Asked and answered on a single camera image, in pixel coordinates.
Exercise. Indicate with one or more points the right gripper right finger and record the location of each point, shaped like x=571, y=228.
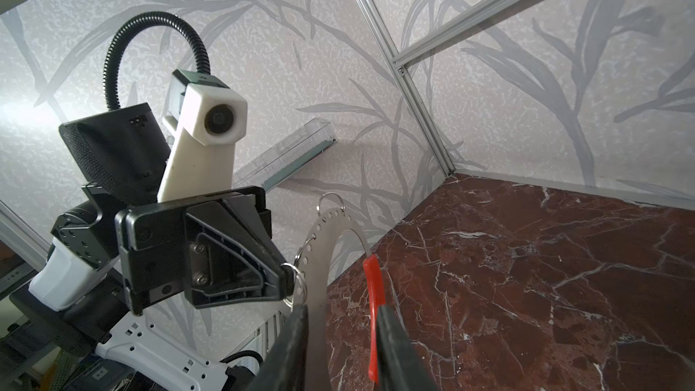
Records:
x=397, y=362

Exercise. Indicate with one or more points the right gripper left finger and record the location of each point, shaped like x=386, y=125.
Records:
x=284, y=367

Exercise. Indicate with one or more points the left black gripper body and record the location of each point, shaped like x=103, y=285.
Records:
x=153, y=249

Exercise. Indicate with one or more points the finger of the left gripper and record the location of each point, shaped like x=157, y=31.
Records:
x=231, y=257

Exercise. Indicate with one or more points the metal keyring plate red handle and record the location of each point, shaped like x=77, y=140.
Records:
x=335, y=241

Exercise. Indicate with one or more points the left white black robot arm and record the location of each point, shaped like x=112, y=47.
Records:
x=78, y=299

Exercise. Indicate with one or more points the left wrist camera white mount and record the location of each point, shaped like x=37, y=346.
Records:
x=206, y=119

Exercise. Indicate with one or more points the clear plastic wall bin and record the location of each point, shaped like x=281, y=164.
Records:
x=286, y=157

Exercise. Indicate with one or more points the aluminium frame profiles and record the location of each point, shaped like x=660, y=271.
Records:
x=593, y=93

